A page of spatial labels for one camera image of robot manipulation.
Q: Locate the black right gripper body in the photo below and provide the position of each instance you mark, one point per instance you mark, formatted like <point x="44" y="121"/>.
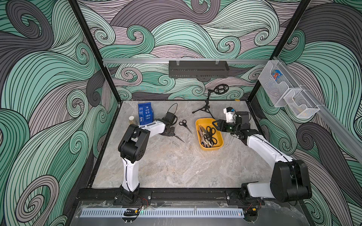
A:
<point x="229" y="127"/>

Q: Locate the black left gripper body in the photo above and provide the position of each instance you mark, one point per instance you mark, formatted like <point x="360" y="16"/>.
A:
<point x="171" y="133"/>

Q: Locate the black handled grey scissors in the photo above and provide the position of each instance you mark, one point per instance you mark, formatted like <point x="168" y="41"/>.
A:
<point x="211" y="140"/>

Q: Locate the cream handled kitchen scissors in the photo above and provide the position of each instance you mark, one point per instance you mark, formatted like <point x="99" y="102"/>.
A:
<point x="203" y="142"/>

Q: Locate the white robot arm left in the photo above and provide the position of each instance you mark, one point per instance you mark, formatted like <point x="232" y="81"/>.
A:
<point x="133" y="147"/>

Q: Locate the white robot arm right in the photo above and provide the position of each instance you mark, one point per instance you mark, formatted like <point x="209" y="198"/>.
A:
<point x="290" y="179"/>

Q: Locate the yellow plastic storage box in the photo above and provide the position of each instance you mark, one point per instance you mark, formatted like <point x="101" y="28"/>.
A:
<point x="204" y="122"/>

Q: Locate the blue snack packet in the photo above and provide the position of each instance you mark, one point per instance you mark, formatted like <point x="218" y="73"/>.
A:
<point x="146" y="115"/>

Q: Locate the tan small bottle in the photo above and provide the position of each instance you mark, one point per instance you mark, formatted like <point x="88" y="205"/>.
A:
<point x="132" y="120"/>

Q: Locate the white perforated front strip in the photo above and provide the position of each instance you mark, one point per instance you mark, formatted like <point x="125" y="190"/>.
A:
<point x="165" y="213"/>

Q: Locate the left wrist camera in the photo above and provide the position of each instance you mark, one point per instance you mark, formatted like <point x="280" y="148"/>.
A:
<point x="170" y="118"/>

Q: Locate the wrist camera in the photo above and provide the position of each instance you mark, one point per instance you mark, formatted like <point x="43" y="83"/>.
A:
<point x="236" y="117"/>
<point x="170" y="118"/>

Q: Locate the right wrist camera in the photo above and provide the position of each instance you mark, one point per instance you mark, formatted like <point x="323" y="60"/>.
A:
<point x="236" y="117"/>

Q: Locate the clear wall bin large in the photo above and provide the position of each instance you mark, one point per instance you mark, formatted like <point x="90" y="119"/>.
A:
<point x="275" y="83"/>

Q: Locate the black hanging wall tray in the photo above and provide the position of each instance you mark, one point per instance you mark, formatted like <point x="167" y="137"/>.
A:
<point x="198" y="70"/>

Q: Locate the clear wall bin small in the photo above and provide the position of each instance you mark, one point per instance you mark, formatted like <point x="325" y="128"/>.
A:
<point x="300" y="103"/>

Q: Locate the aluminium rail back wall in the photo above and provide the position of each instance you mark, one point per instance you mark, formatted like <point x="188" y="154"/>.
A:
<point x="166" y="60"/>

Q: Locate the aluminium rail wall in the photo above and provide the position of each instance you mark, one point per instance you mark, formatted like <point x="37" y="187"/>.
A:
<point x="166" y="60"/>
<point x="343" y="134"/>

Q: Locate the black corner frame post right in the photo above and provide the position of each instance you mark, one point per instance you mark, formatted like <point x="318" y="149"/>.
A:
<point x="290" y="27"/>

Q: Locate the black corner frame post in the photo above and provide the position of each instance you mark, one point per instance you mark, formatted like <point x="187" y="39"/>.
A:
<point x="290" y="27"/>
<point x="86" y="30"/>

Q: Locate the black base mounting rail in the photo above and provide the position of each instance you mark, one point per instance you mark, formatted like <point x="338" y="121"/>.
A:
<point x="156" y="196"/>

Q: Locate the aluminium rail right wall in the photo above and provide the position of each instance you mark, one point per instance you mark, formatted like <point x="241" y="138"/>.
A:
<point x="343" y="134"/>

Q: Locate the black corner frame post left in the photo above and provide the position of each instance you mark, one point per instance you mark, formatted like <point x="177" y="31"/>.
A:
<point x="86" y="30"/>

